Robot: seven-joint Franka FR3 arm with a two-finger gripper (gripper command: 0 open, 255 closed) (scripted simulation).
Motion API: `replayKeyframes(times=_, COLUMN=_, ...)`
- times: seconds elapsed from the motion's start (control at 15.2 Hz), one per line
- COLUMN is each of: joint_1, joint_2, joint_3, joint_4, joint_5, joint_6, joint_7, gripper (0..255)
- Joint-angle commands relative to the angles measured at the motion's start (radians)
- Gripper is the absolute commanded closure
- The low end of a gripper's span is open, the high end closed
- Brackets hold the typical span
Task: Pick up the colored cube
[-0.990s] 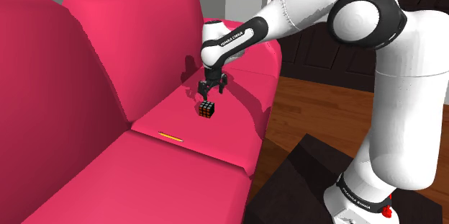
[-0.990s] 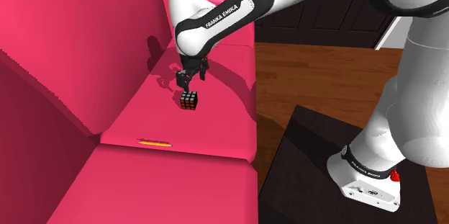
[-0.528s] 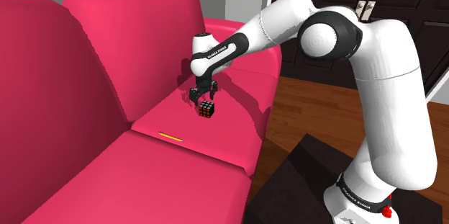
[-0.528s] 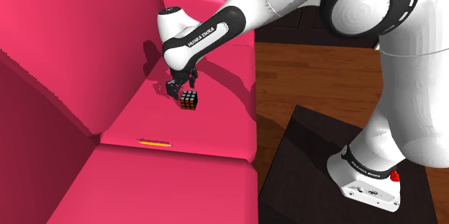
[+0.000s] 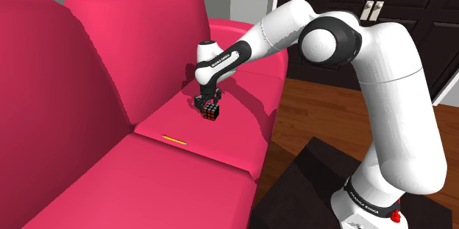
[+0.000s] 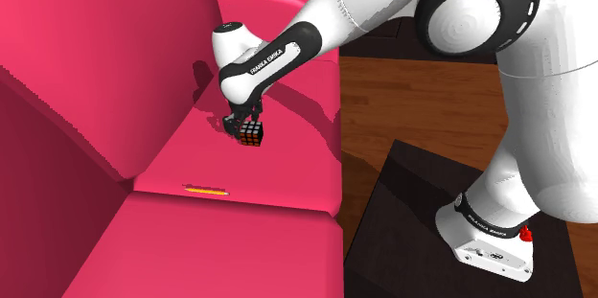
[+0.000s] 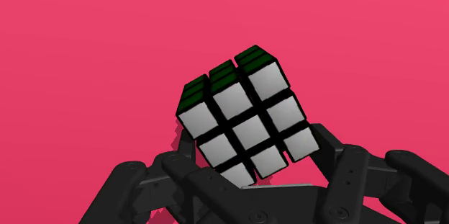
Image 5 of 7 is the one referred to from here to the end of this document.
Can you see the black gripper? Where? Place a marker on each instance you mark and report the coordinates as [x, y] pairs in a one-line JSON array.
[[208, 92]]

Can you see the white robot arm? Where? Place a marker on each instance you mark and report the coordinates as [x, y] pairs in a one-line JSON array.
[[391, 88]]

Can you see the black puzzle cube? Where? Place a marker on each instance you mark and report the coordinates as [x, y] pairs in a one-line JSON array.
[[211, 112]]

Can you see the yellow pencil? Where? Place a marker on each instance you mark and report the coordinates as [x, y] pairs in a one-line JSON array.
[[174, 139]]

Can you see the pink sofa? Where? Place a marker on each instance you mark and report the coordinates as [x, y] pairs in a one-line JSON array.
[[107, 113]]

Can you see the dark robot stand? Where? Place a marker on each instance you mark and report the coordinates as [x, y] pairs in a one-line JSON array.
[[304, 192]]

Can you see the dark double door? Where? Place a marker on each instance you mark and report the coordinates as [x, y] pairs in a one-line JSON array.
[[423, 9]]

